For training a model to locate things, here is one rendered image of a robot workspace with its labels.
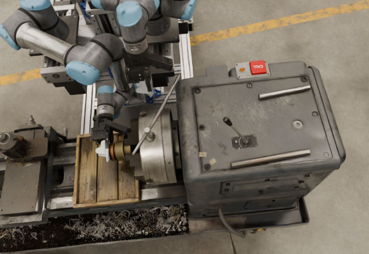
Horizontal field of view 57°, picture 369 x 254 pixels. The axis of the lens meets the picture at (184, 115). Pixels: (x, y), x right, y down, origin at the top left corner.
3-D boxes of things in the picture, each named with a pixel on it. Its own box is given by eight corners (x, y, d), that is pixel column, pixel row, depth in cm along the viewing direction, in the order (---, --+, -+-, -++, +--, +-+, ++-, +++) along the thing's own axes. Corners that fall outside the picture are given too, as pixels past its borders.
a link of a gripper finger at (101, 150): (96, 163, 142) (96, 142, 146) (110, 161, 142) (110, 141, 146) (94, 161, 139) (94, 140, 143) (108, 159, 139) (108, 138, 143)
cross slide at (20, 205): (48, 126, 169) (44, 122, 165) (39, 213, 149) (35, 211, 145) (15, 129, 169) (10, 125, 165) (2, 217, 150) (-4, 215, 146)
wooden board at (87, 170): (138, 131, 171) (137, 128, 168) (140, 202, 155) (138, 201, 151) (79, 137, 172) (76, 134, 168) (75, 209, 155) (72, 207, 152)
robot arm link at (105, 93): (116, 92, 163) (111, 82, 155) (116, 112, 158) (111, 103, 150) (100, 94, 163) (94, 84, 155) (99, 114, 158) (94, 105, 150)
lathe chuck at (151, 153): (166, 122, 164) (158, 97, 134) (172, 188, 153) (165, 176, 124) (147, 124, 164) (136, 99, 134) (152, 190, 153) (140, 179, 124)
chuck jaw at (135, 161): (151, 150, 140) (151, 177, 133) (152, 156, 144) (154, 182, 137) (124, 153, 140) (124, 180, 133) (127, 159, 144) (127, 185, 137)
